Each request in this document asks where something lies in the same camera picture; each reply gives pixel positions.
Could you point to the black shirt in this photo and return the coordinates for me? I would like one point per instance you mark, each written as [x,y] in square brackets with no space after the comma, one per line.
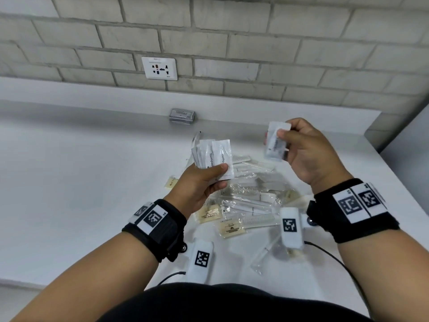
[234,305]

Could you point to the person's right hand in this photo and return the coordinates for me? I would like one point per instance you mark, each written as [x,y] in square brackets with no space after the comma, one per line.
[311,157]

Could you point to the person's left hand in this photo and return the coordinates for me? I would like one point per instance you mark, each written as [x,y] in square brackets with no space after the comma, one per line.
[194,187]

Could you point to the person's left forearm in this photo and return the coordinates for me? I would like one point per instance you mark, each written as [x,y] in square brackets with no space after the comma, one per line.
[87,281]

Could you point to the pile of clear-wrapped toiletries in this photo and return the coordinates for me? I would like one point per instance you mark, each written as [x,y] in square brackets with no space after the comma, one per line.
[258,217]

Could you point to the stack of shampoo sachets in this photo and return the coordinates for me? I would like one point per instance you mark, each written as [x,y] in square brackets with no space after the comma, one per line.
[182,115]

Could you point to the black marker wristband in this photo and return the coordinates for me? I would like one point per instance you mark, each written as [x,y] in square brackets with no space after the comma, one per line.
[355,228]
[167,231]

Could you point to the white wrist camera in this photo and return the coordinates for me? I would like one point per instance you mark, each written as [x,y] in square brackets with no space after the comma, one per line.
[291,239]
[200,274]

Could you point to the white countertop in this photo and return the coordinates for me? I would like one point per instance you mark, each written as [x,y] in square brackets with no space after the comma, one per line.
[83,164]

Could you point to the white wall socket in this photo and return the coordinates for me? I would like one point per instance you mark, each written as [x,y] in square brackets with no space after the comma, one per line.
[159,68]

